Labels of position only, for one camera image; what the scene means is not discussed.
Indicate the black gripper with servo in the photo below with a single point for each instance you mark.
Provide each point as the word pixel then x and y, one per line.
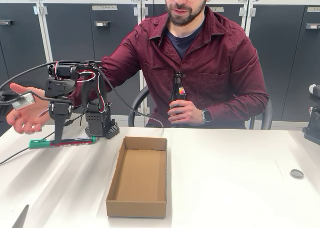
pixel 60 109

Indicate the green edding permanent marker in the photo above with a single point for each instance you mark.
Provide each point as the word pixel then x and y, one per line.
pixel 75 143

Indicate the dark glass beer bottle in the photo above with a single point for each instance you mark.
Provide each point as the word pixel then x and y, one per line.
pixel 178 88

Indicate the person's left forearm maroon sleeve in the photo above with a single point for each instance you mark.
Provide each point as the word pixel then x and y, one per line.
pixel 240 105

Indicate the person's right forearm maroon sleeve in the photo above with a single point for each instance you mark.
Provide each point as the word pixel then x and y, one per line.
pixel 117 73

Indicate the person's right hand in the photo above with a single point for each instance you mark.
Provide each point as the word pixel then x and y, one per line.
pixel 32 120

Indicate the person's left hand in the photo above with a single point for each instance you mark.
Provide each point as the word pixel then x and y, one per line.
pixel 187 114

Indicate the black office chair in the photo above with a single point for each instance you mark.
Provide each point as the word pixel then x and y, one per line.
pixel 135 105

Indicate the open brown cardboard box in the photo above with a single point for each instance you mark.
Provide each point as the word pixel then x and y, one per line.
pixel 140 175

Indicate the grey flat object corner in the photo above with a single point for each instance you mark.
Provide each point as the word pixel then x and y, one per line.
pixel 21 218

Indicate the grey team label tape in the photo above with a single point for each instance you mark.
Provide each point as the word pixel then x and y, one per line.
pixel 313 9
pixel 104 7

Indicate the grey smartwatch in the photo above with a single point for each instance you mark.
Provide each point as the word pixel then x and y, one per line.
pixel 207 115

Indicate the bearded man in maroon shirt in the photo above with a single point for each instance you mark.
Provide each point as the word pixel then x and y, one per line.
pixel 212 51

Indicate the silver bottle cap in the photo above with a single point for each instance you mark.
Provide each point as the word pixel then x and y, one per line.
pixel 296 173

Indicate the black device with white knob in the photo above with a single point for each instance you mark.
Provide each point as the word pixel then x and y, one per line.
pixel 312 128

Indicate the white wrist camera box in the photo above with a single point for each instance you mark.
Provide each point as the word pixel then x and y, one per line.
pixel 23 102

